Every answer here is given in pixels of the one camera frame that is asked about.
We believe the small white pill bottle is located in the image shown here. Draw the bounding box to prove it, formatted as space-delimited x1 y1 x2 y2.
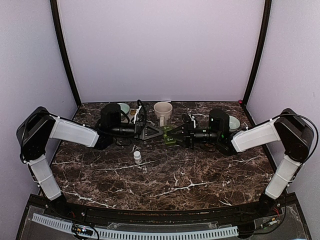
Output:
133 151 142 164

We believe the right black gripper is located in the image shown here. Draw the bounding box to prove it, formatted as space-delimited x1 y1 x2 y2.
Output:
166 121 220 151

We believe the black frame post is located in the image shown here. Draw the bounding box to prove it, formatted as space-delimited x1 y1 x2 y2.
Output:
49 0 82 108
242 0 272 108

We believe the left black frame post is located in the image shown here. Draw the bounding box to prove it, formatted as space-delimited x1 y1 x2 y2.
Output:
49 0 82 108

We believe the left light green bowl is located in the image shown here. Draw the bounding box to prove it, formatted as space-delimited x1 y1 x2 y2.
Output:
118 103 130 118

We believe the cream coral pattern mug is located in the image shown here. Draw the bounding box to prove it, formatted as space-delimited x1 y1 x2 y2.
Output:
153 101 173 127

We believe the black front table rail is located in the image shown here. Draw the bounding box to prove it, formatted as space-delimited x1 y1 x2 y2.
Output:
49 199 283 226

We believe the floral square plate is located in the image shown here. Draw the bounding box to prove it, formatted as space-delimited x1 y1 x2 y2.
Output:
121 108 139 123

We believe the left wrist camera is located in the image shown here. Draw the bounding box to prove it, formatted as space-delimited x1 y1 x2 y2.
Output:
130 99 147 124

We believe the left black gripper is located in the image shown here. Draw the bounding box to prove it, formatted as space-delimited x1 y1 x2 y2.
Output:
110 121 164 142

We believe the right black frame post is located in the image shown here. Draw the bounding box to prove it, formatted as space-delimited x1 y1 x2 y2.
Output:
242 0 272 108

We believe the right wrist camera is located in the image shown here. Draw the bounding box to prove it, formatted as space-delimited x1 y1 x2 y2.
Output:
182 113 198 129

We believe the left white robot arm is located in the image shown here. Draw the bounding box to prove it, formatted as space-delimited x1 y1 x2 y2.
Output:
16 100 163 218

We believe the white slotted cable duct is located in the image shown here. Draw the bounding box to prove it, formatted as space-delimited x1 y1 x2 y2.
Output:
31 213 239 240

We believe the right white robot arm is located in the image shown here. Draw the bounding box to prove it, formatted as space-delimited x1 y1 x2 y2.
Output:
167 108 320 217

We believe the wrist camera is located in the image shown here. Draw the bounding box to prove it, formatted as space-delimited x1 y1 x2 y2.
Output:
182 113 198 129
130 99 147 124

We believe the light green bowl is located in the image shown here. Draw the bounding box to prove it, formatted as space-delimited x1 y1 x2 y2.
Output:
118 103 130 118
229 115 241 133

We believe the right light green bowl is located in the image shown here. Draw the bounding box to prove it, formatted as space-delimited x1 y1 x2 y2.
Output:
229 115 241 133

